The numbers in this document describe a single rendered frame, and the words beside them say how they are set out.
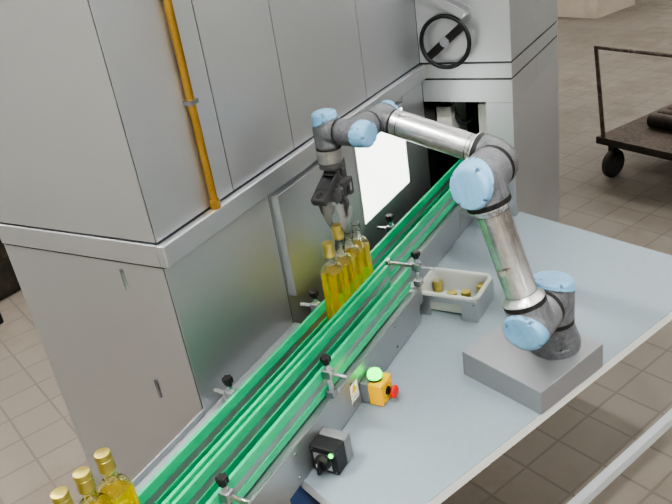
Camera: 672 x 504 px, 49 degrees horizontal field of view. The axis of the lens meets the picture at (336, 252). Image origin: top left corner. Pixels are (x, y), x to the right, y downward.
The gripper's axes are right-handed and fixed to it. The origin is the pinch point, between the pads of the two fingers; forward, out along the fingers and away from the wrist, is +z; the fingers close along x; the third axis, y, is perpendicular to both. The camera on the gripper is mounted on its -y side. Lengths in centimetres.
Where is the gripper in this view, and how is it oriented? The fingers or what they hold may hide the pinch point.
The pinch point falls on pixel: (336, 227)
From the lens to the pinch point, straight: 223.7
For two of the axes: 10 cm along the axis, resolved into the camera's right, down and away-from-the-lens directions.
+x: -8.7, -1.0, 4.7
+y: 4.7, -4.6, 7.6
